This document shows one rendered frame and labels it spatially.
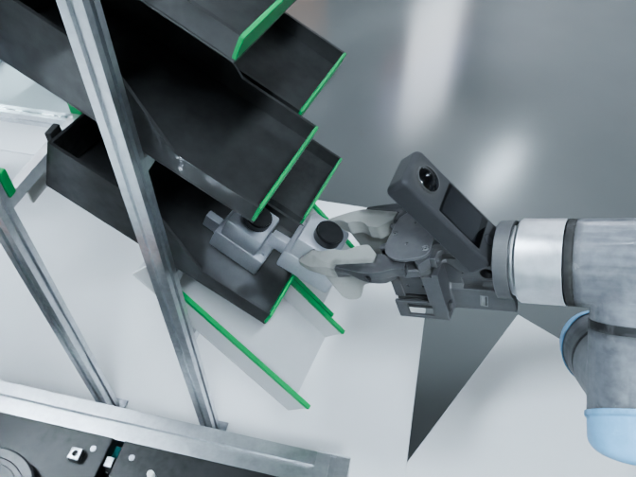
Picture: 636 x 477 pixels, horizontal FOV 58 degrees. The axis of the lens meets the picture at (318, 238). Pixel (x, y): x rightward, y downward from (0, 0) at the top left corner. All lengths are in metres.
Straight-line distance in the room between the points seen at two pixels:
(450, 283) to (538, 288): 0.09
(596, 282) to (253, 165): 0.32
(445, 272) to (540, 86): 2.92
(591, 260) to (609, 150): 2.61
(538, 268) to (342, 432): 0.53
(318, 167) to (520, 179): 2.02
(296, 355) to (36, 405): 0.38
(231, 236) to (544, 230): 0.32
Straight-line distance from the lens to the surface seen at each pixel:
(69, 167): 0.63
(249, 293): 0.65
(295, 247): 0.60
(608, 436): 0.53
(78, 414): 0.92
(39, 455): 0.89
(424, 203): 0.49
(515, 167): 2.82
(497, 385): 1.02
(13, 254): 0.71
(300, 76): 0.69
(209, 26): 0.42
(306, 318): 0.85
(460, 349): 2.08
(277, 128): 0.60
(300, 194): 0.77
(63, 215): 1.33
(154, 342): 1.06
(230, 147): 0.56
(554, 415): 1.03
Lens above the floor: 1.72
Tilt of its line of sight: 47 degrees down
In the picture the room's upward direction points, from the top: straight up
